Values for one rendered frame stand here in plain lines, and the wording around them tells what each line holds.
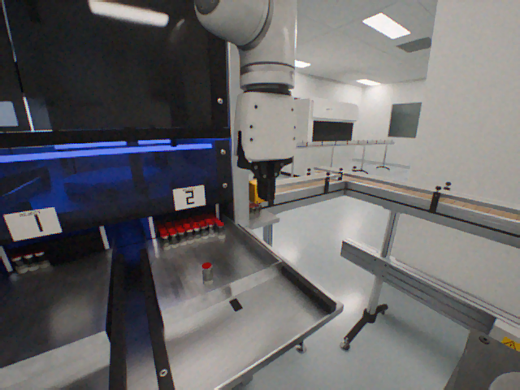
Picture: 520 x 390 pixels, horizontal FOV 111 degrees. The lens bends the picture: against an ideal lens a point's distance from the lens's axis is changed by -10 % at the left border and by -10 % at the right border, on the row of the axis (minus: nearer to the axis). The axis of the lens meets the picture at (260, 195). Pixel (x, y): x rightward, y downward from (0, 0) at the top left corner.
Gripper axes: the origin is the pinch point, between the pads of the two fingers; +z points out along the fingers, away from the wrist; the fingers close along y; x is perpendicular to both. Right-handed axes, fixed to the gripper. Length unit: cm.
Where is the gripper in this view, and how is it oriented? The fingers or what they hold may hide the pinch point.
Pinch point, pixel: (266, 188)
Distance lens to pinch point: 35.7
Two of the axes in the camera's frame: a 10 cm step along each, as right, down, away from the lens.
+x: 5.4, 2.6, -8.0
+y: -8.4, 1.6, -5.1
